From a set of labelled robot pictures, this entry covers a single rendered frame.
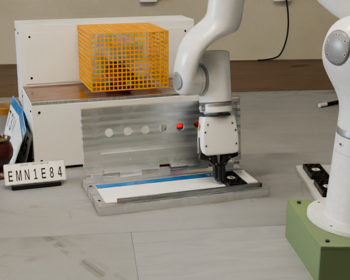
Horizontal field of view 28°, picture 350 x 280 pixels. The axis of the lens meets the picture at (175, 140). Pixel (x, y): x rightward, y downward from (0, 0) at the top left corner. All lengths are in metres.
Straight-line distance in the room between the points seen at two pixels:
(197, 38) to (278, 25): 2.06
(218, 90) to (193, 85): 0.07
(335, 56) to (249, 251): 0.46
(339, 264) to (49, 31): 1.17
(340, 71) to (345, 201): 0.27
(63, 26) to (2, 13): 1.48
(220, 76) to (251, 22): 1.96
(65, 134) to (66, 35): 0.34
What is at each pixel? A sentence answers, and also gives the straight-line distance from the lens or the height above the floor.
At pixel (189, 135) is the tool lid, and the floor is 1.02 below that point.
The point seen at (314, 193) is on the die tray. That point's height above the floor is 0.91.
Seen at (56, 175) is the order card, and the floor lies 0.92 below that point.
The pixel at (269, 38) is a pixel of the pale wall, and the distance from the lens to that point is 3.74.
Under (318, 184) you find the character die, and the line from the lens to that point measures 1.85.
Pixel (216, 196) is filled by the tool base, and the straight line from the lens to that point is 1.75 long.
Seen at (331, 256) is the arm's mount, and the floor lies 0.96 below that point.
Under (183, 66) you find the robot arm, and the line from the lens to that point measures 1.71.
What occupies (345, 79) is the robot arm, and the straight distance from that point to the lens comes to 1.33.
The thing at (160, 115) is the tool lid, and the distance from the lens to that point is 1.86.
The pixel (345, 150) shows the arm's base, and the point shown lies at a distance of 1.40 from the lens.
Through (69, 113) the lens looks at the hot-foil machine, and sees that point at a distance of 1.96.
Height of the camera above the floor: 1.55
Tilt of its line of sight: 17 degrees down
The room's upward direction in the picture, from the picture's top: straight up
